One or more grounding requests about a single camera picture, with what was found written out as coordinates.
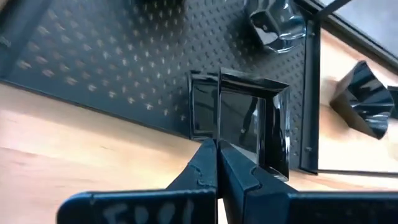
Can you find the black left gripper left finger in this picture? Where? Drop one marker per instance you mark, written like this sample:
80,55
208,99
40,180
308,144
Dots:
140,208

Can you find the black square mini plate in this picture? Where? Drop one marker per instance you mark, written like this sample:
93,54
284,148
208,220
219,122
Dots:
239,121

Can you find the black flared wavy mini plate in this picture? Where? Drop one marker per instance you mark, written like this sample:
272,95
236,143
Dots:
363,96

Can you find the black rounded hexagonal mini plate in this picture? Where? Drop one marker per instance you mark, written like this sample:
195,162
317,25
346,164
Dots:
273,28

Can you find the black perforated metal rack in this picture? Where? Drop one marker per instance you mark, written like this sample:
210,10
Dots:
109,62

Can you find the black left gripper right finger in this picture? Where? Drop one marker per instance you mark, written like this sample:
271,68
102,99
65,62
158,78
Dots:
295,208

